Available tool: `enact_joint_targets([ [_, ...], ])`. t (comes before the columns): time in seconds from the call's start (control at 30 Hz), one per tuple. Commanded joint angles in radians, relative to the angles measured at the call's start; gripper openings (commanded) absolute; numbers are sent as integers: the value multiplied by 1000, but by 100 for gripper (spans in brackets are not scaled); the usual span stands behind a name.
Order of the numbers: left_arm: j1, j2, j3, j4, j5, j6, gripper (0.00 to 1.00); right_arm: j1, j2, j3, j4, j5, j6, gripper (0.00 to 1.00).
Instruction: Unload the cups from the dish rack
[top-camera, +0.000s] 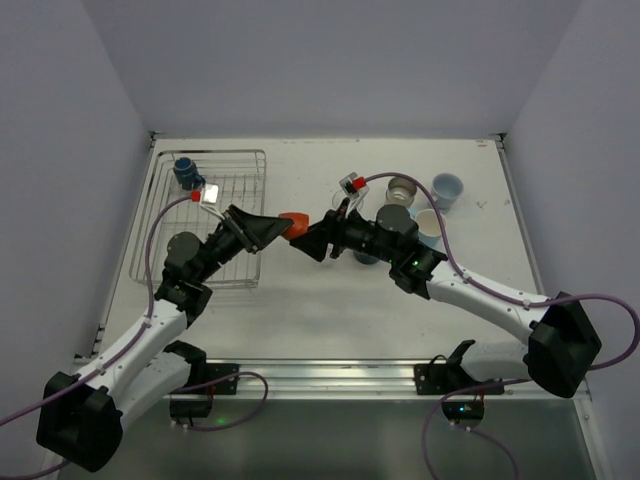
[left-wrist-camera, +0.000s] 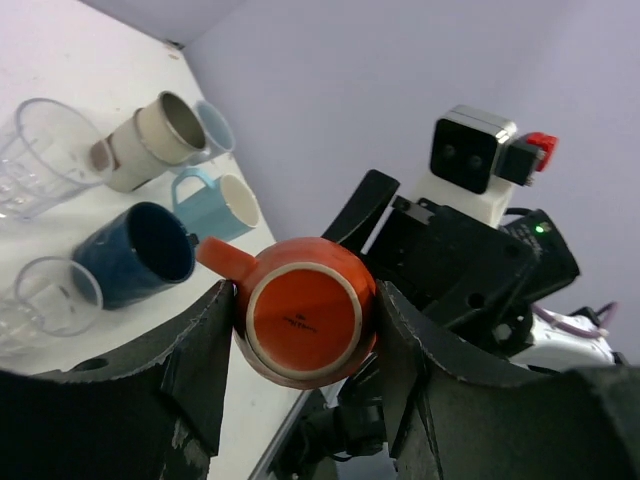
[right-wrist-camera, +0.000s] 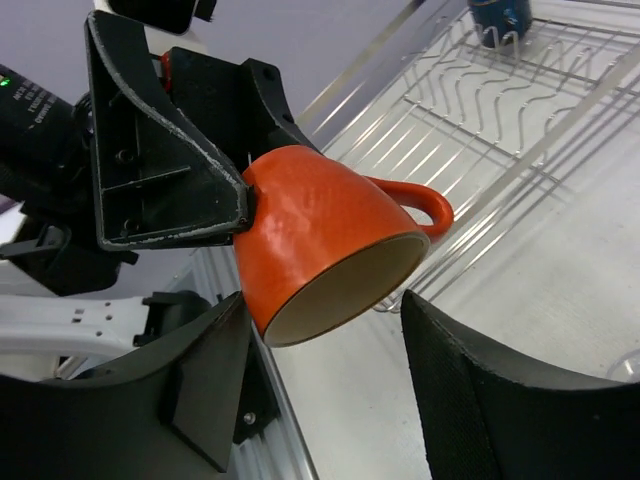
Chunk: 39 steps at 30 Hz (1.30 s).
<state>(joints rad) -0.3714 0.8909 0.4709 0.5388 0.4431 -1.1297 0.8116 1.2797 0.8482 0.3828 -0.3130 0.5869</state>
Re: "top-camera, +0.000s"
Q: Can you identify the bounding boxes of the orange ceramic cup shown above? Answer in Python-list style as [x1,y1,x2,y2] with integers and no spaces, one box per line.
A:
[279,212,310,241]

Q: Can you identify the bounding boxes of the clear plastic cup front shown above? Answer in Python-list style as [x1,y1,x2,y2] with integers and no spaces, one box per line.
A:
[332,192,344,210]

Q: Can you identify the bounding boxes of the dark blue mug front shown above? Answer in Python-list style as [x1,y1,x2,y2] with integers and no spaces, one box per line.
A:
[353,251,379,265]

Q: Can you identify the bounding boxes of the dark blue mug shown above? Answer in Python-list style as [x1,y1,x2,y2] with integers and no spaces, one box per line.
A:
[353,251,379,265]
[173,157,206,191]

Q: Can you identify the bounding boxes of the grey ceramic mug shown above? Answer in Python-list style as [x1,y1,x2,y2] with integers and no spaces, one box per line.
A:
[431,173,464,211]

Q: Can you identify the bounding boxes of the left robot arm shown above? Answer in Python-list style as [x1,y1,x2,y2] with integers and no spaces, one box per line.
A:
[36,205,294,472]

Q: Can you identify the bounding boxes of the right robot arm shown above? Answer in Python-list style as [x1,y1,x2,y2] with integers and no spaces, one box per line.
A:
[283,205,602,398]

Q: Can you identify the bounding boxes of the dark blue mug rear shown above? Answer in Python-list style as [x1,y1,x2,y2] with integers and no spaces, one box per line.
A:
[173,157,206,191]

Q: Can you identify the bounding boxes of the black left controller box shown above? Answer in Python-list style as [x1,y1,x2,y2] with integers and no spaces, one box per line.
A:
[169,399,213,422]

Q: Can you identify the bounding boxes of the black controller box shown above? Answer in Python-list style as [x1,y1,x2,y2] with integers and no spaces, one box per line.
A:
[441,400,485,429]
[169,399,213,422]

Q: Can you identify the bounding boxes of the black right controller box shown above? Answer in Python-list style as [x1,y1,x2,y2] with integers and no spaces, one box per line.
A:
[441,400,485,429]

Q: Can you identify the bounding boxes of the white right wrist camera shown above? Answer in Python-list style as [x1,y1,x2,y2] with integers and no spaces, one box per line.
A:
[338,172,369,212]

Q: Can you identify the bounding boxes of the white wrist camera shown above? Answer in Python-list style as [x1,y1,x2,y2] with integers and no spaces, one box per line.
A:
[338,172,369,212]
[199,183,224,220]

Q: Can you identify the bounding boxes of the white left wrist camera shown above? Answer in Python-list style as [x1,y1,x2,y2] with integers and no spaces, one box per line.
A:
[199,183,224,220]

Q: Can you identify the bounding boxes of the metal wire dish rack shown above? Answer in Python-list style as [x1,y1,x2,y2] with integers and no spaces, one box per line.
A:
[128,148,268,292]

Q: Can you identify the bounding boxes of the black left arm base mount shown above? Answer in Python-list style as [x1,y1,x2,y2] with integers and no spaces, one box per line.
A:
[164,340,240,395]

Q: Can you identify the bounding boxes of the aluminium frame rail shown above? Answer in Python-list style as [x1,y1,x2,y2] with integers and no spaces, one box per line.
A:
[64,357,594,401]

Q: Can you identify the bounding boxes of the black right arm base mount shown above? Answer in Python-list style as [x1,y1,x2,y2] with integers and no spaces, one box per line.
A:
[413,340,505,396]

